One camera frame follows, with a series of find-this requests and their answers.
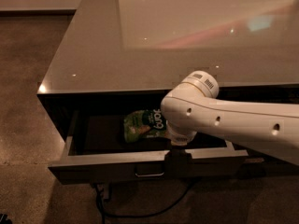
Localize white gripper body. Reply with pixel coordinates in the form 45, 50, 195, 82
166, 122, 196, 147

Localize drawer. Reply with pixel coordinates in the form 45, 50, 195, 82
48, 109, 265, 185

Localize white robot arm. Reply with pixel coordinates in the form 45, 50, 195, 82
161, 71, 299, 165

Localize grey drawer cabinet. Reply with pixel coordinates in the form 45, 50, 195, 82
36, 0, 299, 179

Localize green snack bag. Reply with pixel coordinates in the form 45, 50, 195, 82
123, 109, 166, 143

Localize dark object floor corner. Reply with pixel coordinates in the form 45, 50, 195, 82
0, 214, 12, 224

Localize black floor cable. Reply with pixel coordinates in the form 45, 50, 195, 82
92, 177, 200, 224

